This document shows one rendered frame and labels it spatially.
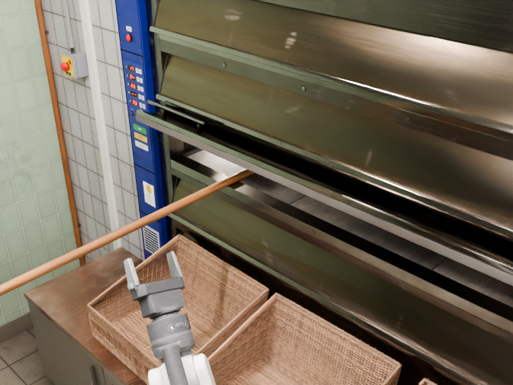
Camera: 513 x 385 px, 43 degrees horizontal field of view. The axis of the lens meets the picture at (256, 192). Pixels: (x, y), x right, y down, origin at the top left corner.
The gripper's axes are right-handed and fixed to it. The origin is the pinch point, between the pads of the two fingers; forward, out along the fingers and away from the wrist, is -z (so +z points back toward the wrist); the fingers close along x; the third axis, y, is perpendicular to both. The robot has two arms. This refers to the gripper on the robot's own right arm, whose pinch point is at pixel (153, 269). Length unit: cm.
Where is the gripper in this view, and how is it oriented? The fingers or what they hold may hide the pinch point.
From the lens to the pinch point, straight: 142.0
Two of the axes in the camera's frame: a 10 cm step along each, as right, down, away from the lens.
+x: -7.4, 0.7, -6.7
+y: -6.1, 3.7, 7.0
